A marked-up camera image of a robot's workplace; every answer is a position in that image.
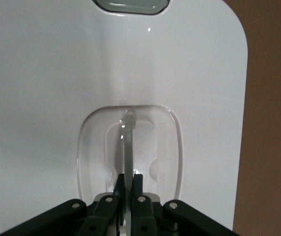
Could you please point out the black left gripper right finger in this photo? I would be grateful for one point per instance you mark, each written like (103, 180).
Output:
(143, 211)

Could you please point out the white box lid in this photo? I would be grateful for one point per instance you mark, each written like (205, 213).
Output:
(57, 73)

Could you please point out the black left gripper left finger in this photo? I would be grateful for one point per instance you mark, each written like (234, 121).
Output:
(103, 211)

